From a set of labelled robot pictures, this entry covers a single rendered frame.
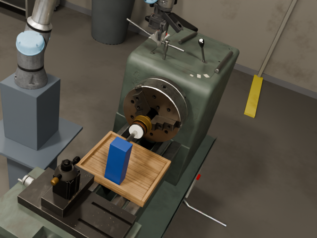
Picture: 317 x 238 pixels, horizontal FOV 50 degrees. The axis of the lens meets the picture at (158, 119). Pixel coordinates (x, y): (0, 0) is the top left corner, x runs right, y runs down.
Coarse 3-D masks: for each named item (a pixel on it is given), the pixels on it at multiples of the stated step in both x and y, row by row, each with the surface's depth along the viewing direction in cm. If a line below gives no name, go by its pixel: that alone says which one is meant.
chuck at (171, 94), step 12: (144, 84) 162; (156, 84) 161; (168, 84) 163; (132, 96) 166; (156, 96) 159; (168, 96) 157; (180, 96) 163; (132, 108) 170; (156, 108) 163; (168, 108) 160; (180, 108) 160; (132, 120) 174; (180, 120) 161; (156, 132) 171; (168, 132) 167
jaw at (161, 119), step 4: (156, 116) 163; (160, 116) 163; (152, 120) 160; (156, 120) 160; (160, 120) 161; (164, 120) 161; (168, 120) 161; (172, 120) 161; (152, 124) 158; (156, 124) 159; (160, 124) 159; (164, 124) 161; (168, 124) 159; (172, 124) 159; (176, 124) 163; (180, 124) 165; (152, 128) 160; (156, 128) 161; (160, 128) 160; (164, 128) 162; (168, 128) 161; (172, 128) 160
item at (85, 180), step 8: (80, 168) 140; (80, 176) 137; (88, 176) 137; (88, 184) 136; (48, 192) 128; (80, 192) 132; (48, 200) 125; (56, 200) 126; (64, 200) 126; (72, 200) 128; (48, 208) 127; (56, 208) 125; (64, 208) 124
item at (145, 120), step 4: (140, 116) 158; (144, 116) 158; (136, 120) 157; (140, 120) 156; (144, 120) 156; (148, 120) 158; (132, 124) 155; (136, 124) 154; (140, 124) 154; (144, 124) 156; (148, 124) 157; (144, 128) 155; (148, 128) 157; (144, 132) 155
